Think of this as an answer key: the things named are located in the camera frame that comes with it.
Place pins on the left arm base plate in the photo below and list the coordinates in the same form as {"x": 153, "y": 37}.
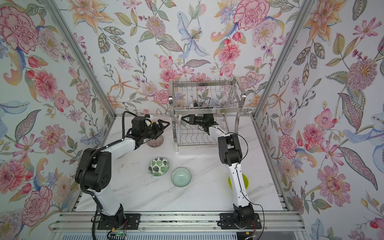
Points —
{"x": 125, "y": 222}

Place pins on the silver two-tier dish rack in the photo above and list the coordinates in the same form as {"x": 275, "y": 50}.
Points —
{"x": 225, "y": 100}

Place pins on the lime green plastic bowl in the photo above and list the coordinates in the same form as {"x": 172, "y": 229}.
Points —
{"x": 245, "y": 179}

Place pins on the pale green glass bowl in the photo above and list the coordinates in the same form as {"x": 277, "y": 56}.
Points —
{"x": 181, "y": 177}

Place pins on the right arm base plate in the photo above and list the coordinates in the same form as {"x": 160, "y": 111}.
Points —
{"x": 228, "y": 221}

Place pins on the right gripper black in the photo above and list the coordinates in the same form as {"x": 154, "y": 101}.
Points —
{"x": 193, "y": 120}

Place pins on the aluminium mounting rail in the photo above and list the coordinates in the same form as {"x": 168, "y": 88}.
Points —
{"x": 157, "y": 222}

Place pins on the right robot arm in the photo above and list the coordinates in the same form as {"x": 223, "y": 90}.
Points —
{"x": 231, "y": 155}

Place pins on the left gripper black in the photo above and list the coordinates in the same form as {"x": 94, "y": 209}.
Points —
{"x": 159, "y": 131}

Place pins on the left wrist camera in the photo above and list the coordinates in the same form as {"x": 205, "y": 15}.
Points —
{"x": 153, "y": 120}

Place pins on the green leaf pattern bowl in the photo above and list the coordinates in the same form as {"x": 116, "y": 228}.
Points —
{"x": 159, "y": 167}

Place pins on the purple striped glass bowl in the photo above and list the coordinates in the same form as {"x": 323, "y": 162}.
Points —
{"x": 156, "y": 143}

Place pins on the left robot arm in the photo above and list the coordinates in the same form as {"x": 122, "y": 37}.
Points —
{"x": 94, "y": 172}

